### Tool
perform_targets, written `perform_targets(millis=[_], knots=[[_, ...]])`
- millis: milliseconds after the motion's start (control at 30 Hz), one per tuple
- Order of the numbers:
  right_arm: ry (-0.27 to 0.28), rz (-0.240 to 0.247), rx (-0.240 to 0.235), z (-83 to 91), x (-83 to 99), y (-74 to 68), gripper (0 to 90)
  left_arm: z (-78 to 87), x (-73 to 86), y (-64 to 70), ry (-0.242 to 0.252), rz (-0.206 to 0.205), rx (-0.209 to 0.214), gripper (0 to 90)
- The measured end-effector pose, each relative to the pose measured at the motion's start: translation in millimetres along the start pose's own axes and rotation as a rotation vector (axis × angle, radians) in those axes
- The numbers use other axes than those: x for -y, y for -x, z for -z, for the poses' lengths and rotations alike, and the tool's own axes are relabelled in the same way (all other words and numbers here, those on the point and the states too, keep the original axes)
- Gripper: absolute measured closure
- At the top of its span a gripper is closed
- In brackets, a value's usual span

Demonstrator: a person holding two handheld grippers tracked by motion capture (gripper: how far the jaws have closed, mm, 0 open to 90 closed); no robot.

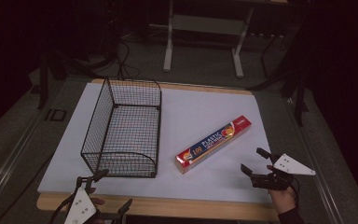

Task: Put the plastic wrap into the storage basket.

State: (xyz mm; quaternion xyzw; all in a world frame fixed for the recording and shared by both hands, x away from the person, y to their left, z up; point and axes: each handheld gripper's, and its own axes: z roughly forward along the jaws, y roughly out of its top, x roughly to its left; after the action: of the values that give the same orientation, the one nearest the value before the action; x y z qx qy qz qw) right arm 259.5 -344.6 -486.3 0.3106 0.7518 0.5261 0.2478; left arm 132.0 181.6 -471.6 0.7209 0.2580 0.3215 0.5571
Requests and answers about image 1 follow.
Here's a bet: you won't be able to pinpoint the person's right hand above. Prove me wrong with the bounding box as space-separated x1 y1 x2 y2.
266 164 298 217

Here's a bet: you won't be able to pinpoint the black stand legs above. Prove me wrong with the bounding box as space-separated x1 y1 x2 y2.
247 31 310 127
35 49 69 110

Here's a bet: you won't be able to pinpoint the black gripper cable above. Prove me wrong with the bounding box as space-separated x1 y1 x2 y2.
48 194 76 224
290 175 301 203

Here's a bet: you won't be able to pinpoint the black rectangular floor bracket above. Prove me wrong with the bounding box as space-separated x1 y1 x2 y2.
44 108 68 122

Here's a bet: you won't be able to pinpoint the white table mat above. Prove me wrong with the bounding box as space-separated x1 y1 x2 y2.
36 81 273 205

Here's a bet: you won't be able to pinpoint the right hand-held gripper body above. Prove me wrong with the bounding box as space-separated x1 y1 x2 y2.
249 152 317 191

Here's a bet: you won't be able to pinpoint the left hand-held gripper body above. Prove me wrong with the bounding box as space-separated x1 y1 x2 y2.
63 175 121 224

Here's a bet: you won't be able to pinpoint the red and blue wrap box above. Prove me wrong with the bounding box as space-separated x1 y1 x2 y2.
174 115 253 175

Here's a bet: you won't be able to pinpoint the white metal stand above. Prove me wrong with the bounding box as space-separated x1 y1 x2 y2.
162 0 256 79

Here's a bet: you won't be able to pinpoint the black floor cables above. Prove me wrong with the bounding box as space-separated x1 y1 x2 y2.
83 18 142 80

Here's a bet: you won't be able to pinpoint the black wire basket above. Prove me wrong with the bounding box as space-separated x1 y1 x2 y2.
80 77 163 179

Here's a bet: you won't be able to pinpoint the person's left hand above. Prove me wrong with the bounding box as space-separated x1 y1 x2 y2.
85 186 106 224

